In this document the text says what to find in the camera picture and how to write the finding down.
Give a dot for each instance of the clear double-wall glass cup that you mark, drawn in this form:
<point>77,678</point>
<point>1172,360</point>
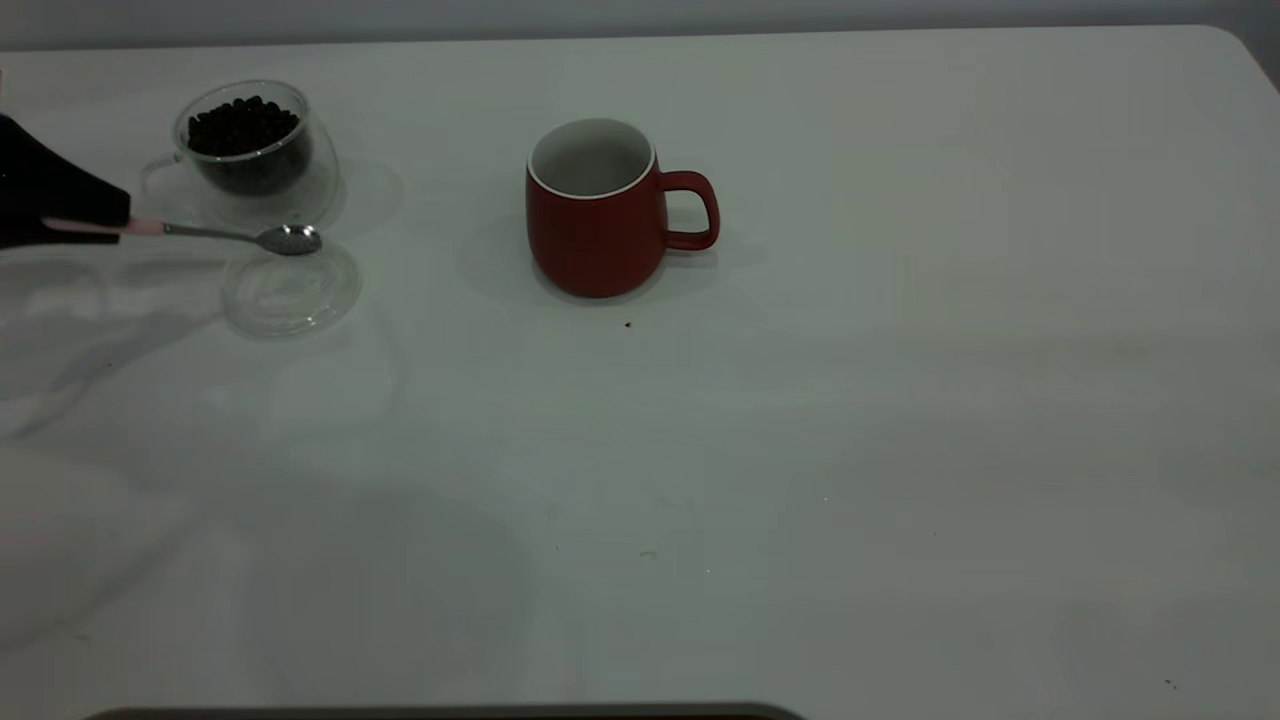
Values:
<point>322,180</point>

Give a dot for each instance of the clear round glass lid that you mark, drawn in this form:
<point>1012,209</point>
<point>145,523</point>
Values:
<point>290,300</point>

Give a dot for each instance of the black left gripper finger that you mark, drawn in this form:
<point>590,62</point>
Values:
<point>40,240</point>
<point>50,185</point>

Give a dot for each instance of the red ceramic mug white inside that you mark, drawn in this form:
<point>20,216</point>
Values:
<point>590,250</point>

